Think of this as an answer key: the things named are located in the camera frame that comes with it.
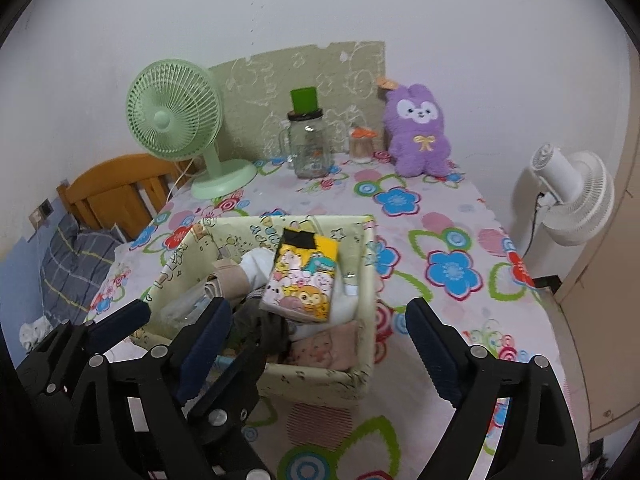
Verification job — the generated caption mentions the yellow cartoon tissue pack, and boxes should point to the yellow cartoon tissue pack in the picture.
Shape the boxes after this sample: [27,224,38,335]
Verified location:
[261,227,342,324]

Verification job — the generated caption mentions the crumpled white cloth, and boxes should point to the crumpled white cloth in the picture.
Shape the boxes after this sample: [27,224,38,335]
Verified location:
[19,319,54,352]

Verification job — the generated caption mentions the pink printed cloth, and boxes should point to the pink printed cloth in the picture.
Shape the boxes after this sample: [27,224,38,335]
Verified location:
[291,321,362,369]

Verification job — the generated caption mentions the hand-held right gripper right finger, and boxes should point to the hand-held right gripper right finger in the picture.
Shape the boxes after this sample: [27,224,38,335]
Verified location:
[404,297,584,480]

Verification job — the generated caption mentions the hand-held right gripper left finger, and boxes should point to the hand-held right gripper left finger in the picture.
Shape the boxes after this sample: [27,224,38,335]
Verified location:
[65,297,234,480]

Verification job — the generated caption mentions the glass jar with green lid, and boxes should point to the glass jar with green lid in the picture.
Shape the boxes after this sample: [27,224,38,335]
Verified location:
[273,87,336,180]

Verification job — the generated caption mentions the green patterned wall panel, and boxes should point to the green patterned wall panel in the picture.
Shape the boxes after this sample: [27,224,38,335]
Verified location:
[207,40,387,162]

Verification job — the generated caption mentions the green desk fan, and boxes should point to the green desk fan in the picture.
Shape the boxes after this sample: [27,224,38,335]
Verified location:
[125,58,259,201]

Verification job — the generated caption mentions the beige cloth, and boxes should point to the beige cloth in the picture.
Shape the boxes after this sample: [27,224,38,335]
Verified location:
[206,259,252,302]

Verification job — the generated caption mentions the white towel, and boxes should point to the white towel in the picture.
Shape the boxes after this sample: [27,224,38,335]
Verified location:
[239,246,362,333]

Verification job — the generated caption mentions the floral tablecloth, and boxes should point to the floral tablecloth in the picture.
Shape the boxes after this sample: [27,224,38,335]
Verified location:
[84,152,572,480]

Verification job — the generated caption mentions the grey plaid pillow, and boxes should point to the grey plaid pillow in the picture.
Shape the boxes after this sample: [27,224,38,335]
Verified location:
[40,214,124,324]

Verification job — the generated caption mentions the cotton swab container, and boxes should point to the cotton swab container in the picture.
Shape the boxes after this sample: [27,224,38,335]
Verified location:
[348,127,377,164]

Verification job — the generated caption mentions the beige door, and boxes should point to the beige door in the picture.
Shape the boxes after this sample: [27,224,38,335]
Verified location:
[556,35,640,437]

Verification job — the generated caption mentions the grey cloth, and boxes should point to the grey cloth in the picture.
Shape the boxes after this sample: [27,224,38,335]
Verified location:
[229,304,297,363]

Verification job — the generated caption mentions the purple plush bunny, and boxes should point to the purple plush bunny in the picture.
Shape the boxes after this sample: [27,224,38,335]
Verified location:
[377,77,454,179]

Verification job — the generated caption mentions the wall socket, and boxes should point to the wall socket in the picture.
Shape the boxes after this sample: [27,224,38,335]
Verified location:
[27,198,54,229]

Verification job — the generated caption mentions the white standing fan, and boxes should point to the white standing fan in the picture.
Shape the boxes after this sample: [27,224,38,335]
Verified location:
[519,143,616,258]

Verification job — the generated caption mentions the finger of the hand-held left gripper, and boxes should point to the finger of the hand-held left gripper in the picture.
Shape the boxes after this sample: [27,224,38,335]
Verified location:
[187,342,274,480]
[17,299,152,397]

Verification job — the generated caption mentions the clear plastic package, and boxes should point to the clear plastic package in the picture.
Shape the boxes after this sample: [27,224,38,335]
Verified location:
[159,281,217,332]

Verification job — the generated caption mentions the printed fabric storage basket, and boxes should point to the printed fabric storage basket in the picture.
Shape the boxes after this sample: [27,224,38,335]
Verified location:
[134,214,382,407]

